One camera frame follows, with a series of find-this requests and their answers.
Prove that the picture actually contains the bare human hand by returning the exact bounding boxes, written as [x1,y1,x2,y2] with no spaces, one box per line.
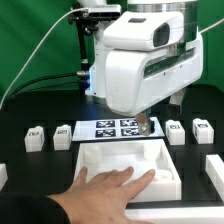
[50,167,155,224]

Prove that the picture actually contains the white front fence bar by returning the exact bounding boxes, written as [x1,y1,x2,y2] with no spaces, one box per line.
[126,206,224,224]

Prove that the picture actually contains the black sleeved forearm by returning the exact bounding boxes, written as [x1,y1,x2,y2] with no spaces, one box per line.
[0,193,71,224]

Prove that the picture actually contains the white square tabletop tray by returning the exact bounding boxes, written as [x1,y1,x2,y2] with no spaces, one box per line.
[74,139,182,203]

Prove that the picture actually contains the black camera stand pole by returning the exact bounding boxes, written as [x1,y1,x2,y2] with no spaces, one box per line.
[76,20,89,70]

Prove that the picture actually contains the white left obstacle block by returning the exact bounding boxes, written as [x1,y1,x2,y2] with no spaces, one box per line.
[0,164,8,191]

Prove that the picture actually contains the black base cables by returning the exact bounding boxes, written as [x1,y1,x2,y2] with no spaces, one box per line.
[6,72,91,101]

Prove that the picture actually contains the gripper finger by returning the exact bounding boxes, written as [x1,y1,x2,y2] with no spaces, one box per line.
[135,112,151,136]
[168,89,185,116]

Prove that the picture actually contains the white AprilTag base plate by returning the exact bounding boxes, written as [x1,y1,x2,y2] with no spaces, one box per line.
[71,116,166,142]

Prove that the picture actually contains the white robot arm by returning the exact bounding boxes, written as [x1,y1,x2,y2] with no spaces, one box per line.
[77,0,203,136]

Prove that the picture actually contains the black camera on stand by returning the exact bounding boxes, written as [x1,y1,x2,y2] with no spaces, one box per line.
[68,4,122,23]

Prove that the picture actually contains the white right fence bar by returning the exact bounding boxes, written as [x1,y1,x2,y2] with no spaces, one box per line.
[205,154,224,202]

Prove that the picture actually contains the white camera cable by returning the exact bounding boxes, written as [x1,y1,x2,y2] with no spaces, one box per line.
[0,8,90,111]

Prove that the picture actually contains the white fence bar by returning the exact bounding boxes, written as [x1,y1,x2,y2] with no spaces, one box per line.
[126,206,224,224]
[205,154,224,202]

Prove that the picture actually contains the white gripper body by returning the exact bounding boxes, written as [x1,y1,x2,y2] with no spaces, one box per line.
[105,33,203,116]

